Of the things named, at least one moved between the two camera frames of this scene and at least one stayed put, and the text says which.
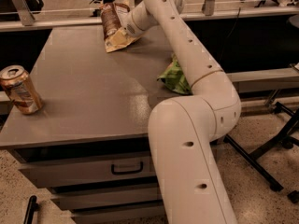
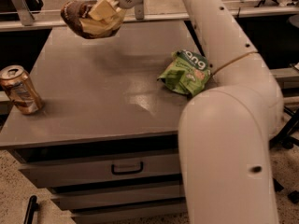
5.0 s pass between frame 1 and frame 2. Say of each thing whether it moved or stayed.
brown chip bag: moved
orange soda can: stayed
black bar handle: stayed
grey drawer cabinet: stayed
